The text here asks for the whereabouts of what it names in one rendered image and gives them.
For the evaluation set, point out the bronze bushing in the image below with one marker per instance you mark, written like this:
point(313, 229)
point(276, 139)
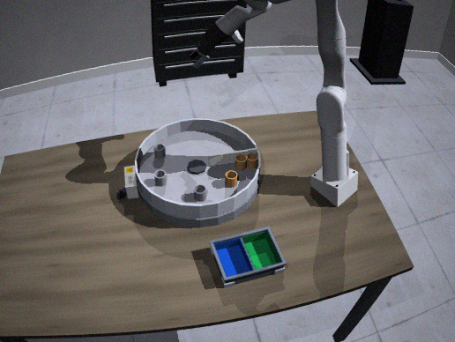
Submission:
point(251, 160)
point(231, 178)
point(240, 162)

